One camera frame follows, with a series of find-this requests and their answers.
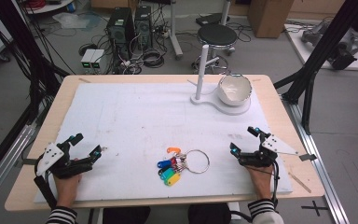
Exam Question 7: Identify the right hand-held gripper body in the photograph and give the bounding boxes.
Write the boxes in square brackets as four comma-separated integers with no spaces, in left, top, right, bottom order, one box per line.
[238,133,299,169]

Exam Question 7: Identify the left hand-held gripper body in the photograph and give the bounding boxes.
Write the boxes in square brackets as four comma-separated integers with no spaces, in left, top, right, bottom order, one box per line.
[35,141,94,180]

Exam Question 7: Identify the key ring with coloured tags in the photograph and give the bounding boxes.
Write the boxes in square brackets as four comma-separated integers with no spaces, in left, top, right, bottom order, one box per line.
[157,147,211,187]

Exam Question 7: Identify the person's right hand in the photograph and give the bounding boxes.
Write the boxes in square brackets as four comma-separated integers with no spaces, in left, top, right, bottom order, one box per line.
[244,164,277,201]

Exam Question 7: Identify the person's left hand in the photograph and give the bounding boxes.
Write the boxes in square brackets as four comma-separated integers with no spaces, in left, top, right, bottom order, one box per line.
[52,158,83,208]

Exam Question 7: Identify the thin wooden stick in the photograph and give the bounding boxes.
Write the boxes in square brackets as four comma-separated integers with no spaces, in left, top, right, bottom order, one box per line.
[288,172,313,194]

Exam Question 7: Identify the white ceramic bowl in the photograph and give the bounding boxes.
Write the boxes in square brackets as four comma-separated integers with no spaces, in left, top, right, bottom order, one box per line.
[216,73,254,107]

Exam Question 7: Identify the white foam board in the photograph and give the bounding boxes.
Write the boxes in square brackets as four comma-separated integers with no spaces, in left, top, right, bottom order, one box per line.
[33,81,294,205]

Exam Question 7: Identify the person's dark trouser leg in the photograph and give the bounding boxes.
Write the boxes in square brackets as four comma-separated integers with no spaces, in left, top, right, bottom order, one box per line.
[187,203,233,224]
[102,205,152,224]

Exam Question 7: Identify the black tape cross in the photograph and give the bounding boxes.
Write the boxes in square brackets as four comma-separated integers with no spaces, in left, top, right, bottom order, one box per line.
[300,200,329,217]

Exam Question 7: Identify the white power supply unit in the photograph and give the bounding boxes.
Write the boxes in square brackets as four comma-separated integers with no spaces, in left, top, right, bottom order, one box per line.
[80,48,97,72]
[89,49,106,72]

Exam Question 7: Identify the white platform board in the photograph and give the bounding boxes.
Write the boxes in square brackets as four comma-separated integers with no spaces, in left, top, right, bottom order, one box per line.
[283,22,358,73]

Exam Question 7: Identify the black round stool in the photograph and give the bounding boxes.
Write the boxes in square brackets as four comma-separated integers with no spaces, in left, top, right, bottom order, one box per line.
[191,23,239,75]

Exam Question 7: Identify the cardboard box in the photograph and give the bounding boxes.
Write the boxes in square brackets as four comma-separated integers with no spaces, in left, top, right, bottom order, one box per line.
[247,0,295,39]

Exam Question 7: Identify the black computer tower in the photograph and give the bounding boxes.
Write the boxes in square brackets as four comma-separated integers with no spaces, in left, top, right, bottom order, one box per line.
[106,7,135,61]
[133,5,154,51]

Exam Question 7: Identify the clear plastic sheet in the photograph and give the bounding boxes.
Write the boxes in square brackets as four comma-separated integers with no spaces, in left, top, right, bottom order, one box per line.
[51,11,103,33]

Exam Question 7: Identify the flat black case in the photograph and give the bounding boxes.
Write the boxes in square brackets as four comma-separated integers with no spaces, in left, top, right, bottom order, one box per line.
[195,12,231,27]

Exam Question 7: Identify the grey robot device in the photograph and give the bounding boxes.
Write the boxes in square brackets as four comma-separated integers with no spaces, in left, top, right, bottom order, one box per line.
[300,21,358,71]

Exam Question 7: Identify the white table leg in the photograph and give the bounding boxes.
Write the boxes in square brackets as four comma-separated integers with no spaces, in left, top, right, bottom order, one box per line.
[168,0,185,61]

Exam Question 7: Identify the round white table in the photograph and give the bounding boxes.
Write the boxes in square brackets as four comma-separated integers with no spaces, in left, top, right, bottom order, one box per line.
[21,0,76,16]

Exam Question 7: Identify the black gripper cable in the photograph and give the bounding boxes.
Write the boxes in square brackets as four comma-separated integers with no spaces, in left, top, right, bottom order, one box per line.
[33,154,58,210]
[229,159,282,224]

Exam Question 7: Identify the grey metal bracket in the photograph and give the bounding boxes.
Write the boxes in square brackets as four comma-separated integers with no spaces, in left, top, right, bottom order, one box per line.
[298,152,319,162]

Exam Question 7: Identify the aluminium rail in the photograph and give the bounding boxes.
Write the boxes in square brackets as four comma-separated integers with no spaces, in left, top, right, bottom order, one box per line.
[282,94,351,224]
[0,123,39,213]

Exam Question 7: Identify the white stand with post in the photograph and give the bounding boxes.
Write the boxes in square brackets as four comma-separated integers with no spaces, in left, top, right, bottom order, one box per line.
[189,44,253,117]

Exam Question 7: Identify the black metal frame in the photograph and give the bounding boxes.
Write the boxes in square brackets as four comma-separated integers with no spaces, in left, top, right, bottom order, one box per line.
[0,0,71,188]
[273,0,358,135]

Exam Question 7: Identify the coiled black cables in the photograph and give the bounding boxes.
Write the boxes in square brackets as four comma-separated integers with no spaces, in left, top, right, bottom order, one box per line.
[142,47,166,69]

